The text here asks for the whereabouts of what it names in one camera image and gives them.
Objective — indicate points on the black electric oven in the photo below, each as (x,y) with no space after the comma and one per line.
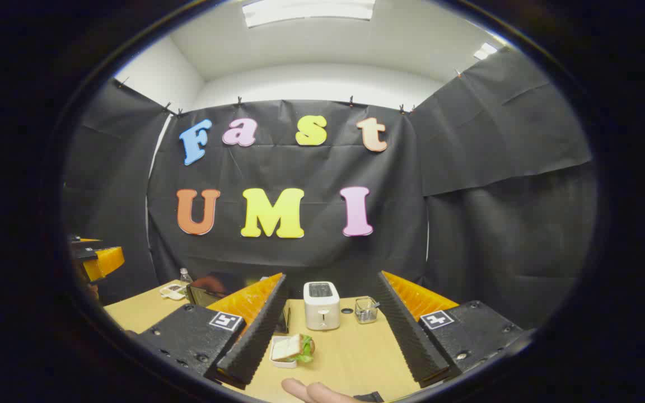
(205,291)

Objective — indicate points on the long ceiling light panel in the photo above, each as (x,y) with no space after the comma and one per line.
(308,11)

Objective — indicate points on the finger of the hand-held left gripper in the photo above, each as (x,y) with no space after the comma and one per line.
(104,262)

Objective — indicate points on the white rectangular plate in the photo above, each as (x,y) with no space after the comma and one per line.
(282,362)

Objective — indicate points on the clear water bottle green label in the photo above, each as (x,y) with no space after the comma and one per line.
(186,276)

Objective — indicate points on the black backdrop cloth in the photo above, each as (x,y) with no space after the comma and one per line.
(300,168)

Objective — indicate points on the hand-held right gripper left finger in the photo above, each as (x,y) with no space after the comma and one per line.
(255,341)

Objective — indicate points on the small ceiling light panel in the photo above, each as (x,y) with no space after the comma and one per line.
(485,50)

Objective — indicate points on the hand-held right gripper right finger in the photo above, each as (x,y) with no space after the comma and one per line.
(406,336)

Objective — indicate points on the white toaster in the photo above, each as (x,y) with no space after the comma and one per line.
(321,308)

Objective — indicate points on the white divided seasoning dish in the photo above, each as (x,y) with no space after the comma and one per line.
(172,291)

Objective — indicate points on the clear utensil holder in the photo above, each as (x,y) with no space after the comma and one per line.
(365,310)

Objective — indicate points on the sandwich with lettuce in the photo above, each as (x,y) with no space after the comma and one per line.
(291,347)

